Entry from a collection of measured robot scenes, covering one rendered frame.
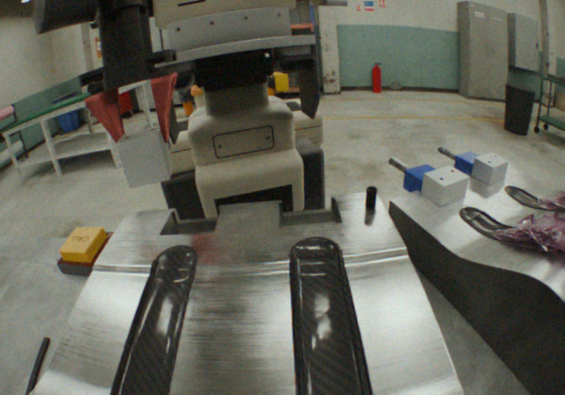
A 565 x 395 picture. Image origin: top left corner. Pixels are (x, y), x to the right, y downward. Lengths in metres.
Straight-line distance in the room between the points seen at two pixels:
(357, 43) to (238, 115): 5.02
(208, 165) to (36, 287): 0.41
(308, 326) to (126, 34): 0.29
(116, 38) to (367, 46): 5.37
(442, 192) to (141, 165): 0.33
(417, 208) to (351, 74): 5.27
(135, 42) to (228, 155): 0.37
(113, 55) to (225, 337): 0.26
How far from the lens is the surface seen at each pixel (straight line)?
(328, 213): 0.28
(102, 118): 0.32
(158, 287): 0.23
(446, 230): 0.31
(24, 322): 0.45
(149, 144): 0.31
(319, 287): 0.20
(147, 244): 0.26
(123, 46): 0.30
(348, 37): 5.51
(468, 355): 0.29
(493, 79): 6.12
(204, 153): 0.59
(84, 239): 0.43
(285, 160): 0.58
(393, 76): 5.73
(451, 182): 0.34
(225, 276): 0.21
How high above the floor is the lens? 1.03
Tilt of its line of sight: 28 degrees down
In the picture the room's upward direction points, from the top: 6 degrees counter-clockwise
